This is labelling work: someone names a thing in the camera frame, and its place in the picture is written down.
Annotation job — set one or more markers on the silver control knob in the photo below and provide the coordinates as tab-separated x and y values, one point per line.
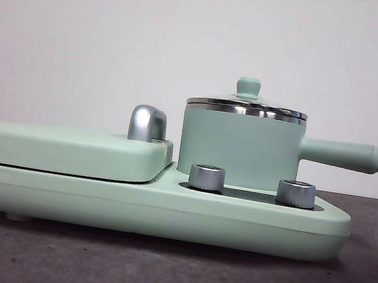
206	178
296	193

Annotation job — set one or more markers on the mint green griddle cover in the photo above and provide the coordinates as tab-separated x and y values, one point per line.
49	145

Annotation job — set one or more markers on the mint green breakfast machine base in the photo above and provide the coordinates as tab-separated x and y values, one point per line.
94	202

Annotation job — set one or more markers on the glass lid with green knob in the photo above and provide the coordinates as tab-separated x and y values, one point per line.
248	86

